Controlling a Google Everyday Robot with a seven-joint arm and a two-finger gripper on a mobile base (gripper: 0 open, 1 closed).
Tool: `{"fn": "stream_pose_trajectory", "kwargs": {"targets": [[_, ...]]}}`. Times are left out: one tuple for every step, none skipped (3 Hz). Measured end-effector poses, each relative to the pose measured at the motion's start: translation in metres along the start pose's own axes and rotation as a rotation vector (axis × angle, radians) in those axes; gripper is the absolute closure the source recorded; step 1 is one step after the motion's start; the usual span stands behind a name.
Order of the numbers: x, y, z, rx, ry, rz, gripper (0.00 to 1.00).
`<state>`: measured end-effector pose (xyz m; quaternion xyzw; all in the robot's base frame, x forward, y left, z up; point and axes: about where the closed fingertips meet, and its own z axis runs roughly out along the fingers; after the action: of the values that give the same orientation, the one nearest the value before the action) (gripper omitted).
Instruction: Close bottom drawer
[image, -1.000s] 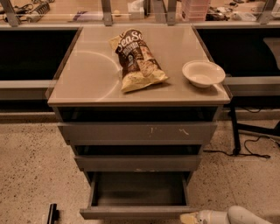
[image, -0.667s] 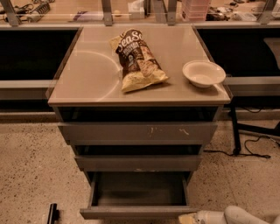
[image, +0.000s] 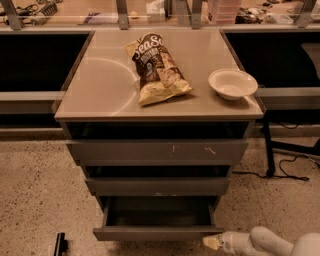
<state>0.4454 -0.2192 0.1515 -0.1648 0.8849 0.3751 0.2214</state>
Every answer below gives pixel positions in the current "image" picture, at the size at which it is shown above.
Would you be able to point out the pink stacked bins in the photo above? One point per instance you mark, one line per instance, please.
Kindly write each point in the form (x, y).
(222, 11)

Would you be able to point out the grey top drawer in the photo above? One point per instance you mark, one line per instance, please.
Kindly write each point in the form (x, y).
(149, 152)

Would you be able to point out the black object on floor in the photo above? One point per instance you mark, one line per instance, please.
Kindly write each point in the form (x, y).
(61, 245)

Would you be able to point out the grey drawer cabinet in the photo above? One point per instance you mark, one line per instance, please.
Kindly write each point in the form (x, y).
(101, 101)

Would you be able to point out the white tissue box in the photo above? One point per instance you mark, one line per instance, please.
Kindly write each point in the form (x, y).
(155, 11)

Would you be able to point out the grey drawer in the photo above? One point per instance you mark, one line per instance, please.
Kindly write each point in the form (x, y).
(158, 232)
(193, 186)
(149, 152)

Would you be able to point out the grey bottom drawer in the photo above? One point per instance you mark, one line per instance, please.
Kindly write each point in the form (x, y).
(158, 232)

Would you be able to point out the brown yellow chip bag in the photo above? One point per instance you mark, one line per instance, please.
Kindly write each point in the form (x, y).
(160, 77)

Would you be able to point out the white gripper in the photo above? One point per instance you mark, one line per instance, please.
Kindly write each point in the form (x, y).
(228, 242)

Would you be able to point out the white ceramic bowl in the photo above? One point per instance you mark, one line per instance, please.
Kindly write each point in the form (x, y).
(231, 84)

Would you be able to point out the grey middle drawer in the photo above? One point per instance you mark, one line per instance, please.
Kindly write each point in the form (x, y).
(193, 186)

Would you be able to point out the black table leg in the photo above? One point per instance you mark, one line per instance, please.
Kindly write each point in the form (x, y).
(269, 151)

